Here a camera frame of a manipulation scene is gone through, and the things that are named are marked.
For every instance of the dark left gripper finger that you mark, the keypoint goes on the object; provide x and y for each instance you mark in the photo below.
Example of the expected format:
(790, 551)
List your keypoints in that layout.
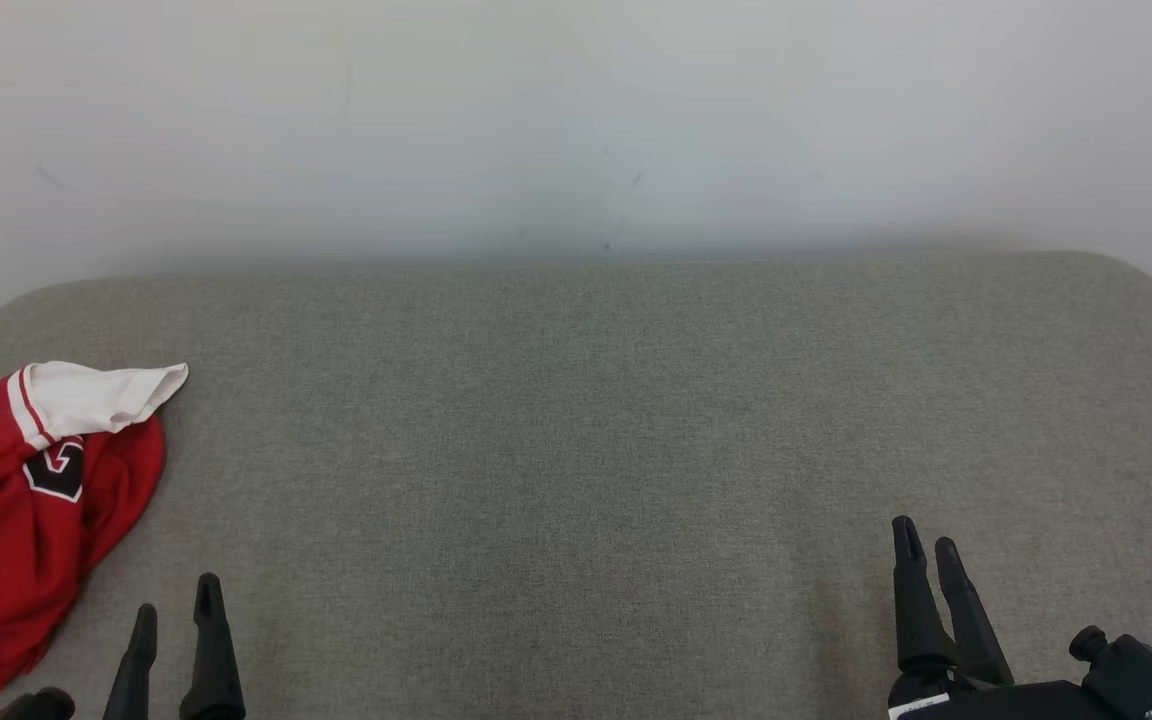
(211, 660)
(134, 670)

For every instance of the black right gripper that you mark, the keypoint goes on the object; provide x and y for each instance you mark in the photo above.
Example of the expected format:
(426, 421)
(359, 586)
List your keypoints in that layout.
(1006, 703)

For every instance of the red shorts with white stripe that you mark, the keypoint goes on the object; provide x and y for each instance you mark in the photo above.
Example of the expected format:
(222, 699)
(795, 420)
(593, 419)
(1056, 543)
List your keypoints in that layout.
(6, 580)

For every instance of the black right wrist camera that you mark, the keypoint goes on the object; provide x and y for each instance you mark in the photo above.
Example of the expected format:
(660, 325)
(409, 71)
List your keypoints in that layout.
(1131, 670)

